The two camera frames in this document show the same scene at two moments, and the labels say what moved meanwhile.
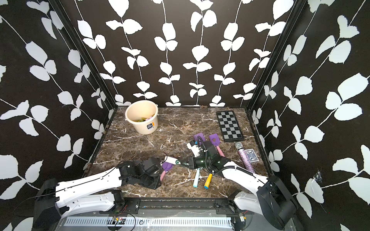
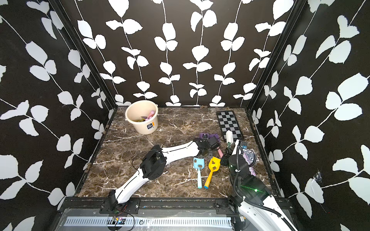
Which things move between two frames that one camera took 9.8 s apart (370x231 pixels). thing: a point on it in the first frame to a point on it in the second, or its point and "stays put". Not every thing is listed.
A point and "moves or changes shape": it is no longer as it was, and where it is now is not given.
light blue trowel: (195, 183) moves or changes shape
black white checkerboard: (230, 127) stays put
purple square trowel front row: (165, 166) moves or changes shape
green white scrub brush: (171, 160) moves or changes shape
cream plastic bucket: (143, 116) stays put
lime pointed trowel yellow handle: (143, 120) stays put
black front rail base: (177, 206) stays put
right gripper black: (193, 162) to (225, 160)
